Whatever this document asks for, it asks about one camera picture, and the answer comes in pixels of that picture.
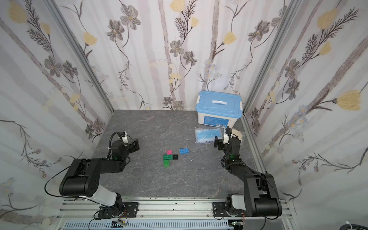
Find dark green long lego brick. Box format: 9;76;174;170
163;154;173;161

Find blue lego brick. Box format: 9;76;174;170
179;148;189;154

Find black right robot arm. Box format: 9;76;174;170
214;136;282;219

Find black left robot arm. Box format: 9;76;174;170
59;132;140;219

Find bagged blue face masks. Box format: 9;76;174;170
195;127;224;143

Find bagged cream cloth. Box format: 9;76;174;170
232;128;243;142

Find blue lidded storage box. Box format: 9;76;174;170
195;91;243;128

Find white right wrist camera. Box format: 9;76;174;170
223;133;230;144

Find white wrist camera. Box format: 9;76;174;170
120;131;128;143
223;133;230;144

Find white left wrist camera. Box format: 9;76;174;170
120;131;128;143

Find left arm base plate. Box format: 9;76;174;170
97;202;139;219

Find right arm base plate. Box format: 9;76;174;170
212;202;229;219

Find aluminium rail frame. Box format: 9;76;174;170
53;197;298;230

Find white slotted cable duct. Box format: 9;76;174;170
61;219;234;230

